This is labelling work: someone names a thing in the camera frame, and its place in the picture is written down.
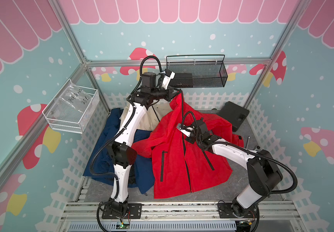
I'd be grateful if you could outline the red jacket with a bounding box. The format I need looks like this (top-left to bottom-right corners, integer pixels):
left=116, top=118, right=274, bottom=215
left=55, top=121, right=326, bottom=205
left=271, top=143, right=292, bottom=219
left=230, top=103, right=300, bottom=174
left=132, top=95, right=244, bottom=199

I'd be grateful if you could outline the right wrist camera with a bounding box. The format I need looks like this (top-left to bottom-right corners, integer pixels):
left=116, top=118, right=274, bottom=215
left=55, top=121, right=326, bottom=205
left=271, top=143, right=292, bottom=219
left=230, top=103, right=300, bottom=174
left=176, top=123, right=191, bottom=137

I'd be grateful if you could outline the black plastic tool case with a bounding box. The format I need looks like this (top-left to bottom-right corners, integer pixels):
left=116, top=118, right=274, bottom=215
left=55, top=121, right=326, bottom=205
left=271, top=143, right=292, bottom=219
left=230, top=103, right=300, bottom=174
left=217, top=101, right=249, bottom=132

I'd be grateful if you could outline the white wire basket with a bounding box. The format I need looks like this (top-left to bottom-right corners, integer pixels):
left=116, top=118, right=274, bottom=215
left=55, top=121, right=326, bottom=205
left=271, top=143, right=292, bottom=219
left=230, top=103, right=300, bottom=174
left=42, top=79, right=100, bottom=134

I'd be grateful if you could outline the blue jacket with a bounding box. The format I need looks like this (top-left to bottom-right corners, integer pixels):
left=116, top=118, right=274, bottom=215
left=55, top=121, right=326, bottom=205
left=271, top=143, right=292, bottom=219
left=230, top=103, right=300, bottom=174
left=83, top=108, right=155, bottom=194

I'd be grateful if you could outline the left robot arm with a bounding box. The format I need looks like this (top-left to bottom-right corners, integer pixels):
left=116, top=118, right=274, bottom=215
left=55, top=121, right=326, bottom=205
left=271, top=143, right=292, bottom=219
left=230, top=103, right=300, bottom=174
left=89, top=55, right=180, bottom=218

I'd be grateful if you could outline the black wire mesh basket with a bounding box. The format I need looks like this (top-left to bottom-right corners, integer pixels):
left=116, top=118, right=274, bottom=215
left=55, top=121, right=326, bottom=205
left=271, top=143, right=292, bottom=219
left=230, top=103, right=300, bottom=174
left=166, top=54, right=228, bottom=88

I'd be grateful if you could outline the aluminium frame post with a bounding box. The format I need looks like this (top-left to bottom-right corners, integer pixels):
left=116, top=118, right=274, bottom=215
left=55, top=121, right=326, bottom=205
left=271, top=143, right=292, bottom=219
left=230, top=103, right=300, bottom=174
left=49, top=0, right=110, bottom=111

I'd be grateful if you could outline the beige jacket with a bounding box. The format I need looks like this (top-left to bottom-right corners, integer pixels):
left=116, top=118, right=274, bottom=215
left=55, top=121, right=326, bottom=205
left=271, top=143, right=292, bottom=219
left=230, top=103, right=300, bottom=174
left=120, top=102, right=173, bottom=132

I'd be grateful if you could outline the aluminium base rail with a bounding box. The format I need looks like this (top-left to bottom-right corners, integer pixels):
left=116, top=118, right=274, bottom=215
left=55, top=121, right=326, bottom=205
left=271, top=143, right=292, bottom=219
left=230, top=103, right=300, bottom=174
left=57, top=201, right=307, bottom=232

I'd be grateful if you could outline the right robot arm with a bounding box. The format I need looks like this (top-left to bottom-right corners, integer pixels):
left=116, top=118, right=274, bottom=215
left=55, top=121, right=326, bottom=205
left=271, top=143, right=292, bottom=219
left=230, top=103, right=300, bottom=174
left=177, top=119, right=298, bottom=218

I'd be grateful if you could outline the black box in basket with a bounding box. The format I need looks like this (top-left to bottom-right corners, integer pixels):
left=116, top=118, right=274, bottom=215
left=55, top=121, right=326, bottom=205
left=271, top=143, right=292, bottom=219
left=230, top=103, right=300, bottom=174
left=169, top=73, right=193, bottom=88

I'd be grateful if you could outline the horizontal aluminium frame bar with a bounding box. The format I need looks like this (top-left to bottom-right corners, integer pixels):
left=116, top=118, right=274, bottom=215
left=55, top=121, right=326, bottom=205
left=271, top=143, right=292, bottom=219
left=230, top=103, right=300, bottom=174
left=87, top=57, right=271, bottom=67

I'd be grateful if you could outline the clear plastic bag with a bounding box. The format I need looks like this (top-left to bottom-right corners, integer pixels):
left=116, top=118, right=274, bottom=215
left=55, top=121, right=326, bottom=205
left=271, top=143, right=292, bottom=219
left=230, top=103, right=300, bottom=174
left=52, top=81, right=98, bottom=128

